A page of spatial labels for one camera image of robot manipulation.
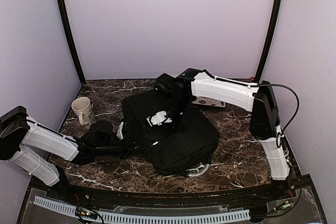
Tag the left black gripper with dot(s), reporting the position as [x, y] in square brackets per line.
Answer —
[125, 146]

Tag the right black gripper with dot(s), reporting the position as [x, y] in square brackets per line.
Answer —
[170, 127]

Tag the black student bag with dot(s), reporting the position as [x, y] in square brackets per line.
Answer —
[171, 151]

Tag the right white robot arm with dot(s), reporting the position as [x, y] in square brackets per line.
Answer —
[258, 99]

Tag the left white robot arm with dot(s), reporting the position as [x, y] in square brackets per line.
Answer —
[21, 134]

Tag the floral square plate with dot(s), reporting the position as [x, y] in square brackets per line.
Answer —
[209, 102]

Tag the beige ceramic mug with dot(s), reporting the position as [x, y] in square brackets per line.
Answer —
[82, 108]

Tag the clear tape roll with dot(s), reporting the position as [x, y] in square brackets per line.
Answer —
[198, 171]

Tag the small circuit board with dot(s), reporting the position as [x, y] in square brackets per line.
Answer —
[85, 213]

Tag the black front rail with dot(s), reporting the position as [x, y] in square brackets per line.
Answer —
[107, 199]

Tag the grey slotted cable duct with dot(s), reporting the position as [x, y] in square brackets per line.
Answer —
[113, 217]

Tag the right black frame post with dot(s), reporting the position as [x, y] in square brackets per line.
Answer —
[268, 40]

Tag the black frame post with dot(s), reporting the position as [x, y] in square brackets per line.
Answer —
[70, 40]
[268, 40]

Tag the left black frame post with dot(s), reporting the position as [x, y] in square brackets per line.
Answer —
[70, 40]

